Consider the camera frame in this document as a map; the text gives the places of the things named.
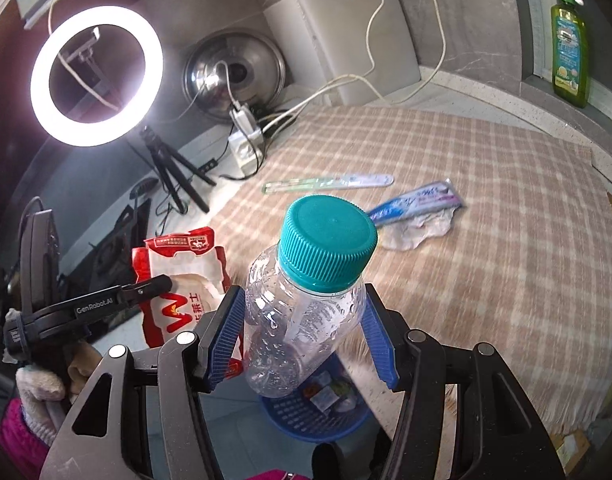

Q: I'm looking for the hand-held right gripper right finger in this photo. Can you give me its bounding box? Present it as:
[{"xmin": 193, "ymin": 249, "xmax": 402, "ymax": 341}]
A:
[{"xmin": 358, "ymin": 282, "xmax": 567, "ymax": 480}]

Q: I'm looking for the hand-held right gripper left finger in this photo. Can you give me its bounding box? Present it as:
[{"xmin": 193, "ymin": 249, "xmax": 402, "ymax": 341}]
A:
[{"xmin": 38, "ymin": 285, "xmax": 247, "ymax": 480}]

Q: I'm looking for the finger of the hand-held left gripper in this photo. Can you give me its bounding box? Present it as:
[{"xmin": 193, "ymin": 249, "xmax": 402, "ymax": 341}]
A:
[{"xmin": 119, "ymin": 274, "xmax": 173, "ymax": 307}]

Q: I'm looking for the red and white snack bag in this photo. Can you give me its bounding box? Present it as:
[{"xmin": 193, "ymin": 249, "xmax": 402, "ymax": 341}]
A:
[{"xmin": 132, "ymin": 226, "xmax": 244, "ymax": 378}]

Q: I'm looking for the round blue plastic basket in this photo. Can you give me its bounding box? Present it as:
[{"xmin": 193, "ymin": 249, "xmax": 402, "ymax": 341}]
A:
[{"xmin": 260, "ymin": 355, "xmax": 373, "ymax": 442}]

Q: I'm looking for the clear wrapper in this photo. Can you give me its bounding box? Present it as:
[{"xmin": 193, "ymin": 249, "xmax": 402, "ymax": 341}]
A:
[{"xmin": 381, "ymin": 207, "xmax": 457, "ymax": 252}]

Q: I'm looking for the clear bottle with teal cap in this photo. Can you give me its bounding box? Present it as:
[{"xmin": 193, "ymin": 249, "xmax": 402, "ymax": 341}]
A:
[{"xmin": 242, "ymin": 196, "xmax": 378, "ymax": 398}]

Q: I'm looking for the blue and white toothpaste tube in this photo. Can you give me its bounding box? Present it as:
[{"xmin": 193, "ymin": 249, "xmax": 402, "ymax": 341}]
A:
[{"xmin": 368, "ymin": 179, "xmax": 464, "ymax": 227}]

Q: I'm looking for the clear toothbrush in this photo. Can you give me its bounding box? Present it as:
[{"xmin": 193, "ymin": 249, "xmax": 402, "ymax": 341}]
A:
[{"xmin": 262, "ymin": 173, "xmax": 394, "ymax": 195}]

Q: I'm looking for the person's left hand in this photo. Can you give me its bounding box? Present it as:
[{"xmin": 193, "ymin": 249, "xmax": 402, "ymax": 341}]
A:
[{"xmin": 66, "ymin": 345, "xmax": 107, "ymax": 403}]

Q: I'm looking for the beige plaid cloth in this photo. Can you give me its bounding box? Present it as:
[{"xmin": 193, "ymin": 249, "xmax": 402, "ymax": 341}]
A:
[{"xmin": 206, "ymin": 105, "xmax": 612, "ymax": 441}]

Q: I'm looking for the black tripod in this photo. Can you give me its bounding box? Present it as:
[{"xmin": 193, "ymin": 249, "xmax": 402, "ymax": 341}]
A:
[{"xmin": 128, "ymin": 125, "xmax": 218, "ymax": 213}]

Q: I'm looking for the person's pink clothing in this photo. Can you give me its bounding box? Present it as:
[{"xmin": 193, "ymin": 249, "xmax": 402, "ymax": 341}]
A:
[{"xmin": 246, "ymin": 467, "xmax": 317, "ymax": 480}]

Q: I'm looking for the white power strip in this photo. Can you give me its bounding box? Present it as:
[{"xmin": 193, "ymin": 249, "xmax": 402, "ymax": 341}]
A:
[{"xmin": 229, "ymin": 127, "xmax": 267, "ymax": 178}]

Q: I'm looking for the white charger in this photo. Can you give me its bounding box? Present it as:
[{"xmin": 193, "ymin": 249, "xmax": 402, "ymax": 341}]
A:
[{"xmin": 230, "ymin": 105, "xmax": 259, "ymax": 136}]

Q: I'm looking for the steel pot lid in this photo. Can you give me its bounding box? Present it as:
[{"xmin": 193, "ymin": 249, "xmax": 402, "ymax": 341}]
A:
[{"xmin": 182, "ymin": 32, "xmax": 288, "ymax": 121}]

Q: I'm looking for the white cutting board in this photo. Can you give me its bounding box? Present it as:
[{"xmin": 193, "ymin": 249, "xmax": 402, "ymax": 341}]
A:
[{"xmin": 290, "ymin": 0, "xmax": 422, "ymax": 106}]

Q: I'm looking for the green dish soap bottle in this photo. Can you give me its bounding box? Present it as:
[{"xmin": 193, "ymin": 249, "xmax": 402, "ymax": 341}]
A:
[{"xmin": 547, "ymin": 0, "xmax": 590, "ymax": 108}]

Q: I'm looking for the window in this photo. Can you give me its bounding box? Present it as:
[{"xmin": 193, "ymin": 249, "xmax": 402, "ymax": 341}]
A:
[{"xmin": 521, "ymin": 0, "xmax": 612, "ymax": 111}]

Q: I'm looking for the white ring light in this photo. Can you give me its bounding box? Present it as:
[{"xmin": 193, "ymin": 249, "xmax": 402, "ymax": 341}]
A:
[{"xmin": 30, "ymin": 6, "xmax": 165, "ymax": 148}]

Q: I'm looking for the white cable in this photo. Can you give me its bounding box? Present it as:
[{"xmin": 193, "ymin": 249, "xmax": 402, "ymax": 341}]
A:
[
  {"xmin": 258, "ymin": 0, "xmax": 447, "ymax": 133},
  {"xmin": 258, "ymin": 0, "xmax": 387, "ymax": 131}
]

